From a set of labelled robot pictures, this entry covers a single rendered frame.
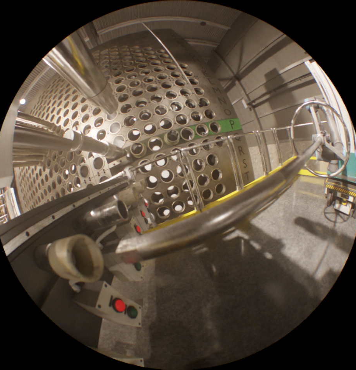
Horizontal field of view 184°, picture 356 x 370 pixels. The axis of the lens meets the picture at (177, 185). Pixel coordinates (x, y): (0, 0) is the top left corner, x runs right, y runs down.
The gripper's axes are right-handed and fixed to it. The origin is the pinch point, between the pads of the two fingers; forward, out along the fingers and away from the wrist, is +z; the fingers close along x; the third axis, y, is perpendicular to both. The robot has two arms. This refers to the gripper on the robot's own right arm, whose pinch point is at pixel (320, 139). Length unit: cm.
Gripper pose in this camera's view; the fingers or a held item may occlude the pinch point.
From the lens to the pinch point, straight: 75.2
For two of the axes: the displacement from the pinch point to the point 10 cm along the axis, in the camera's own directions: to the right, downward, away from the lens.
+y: 3.3, 9.2, 2.0
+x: -1.6, -1.6, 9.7
